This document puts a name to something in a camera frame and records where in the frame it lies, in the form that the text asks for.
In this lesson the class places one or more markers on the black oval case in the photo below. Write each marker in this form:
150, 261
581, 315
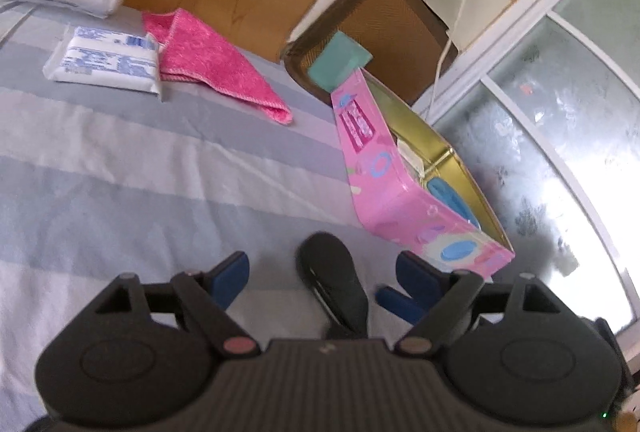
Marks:
330, 272

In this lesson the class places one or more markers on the pink cloth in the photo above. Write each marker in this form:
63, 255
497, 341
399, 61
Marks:
210, 61

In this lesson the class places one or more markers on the blue cloth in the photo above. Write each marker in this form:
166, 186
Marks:
447, 199

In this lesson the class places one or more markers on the white window frame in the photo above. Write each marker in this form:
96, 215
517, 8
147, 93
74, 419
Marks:
505, 54

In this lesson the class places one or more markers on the white tissue pack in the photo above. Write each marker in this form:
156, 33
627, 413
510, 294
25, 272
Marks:
105, 61

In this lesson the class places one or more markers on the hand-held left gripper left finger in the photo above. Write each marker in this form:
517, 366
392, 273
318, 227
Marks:
230, 277

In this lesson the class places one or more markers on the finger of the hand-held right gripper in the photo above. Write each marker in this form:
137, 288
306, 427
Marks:
397, 304

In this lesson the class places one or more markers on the striped bed sheet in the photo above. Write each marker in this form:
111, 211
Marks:
150, 171

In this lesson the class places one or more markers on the pink tin box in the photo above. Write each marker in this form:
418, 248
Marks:
380, 192

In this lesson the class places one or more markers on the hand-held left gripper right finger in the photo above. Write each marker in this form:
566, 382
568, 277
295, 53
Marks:
420, 279

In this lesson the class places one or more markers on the teal box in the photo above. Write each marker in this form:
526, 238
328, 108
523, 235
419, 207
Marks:
335, 59

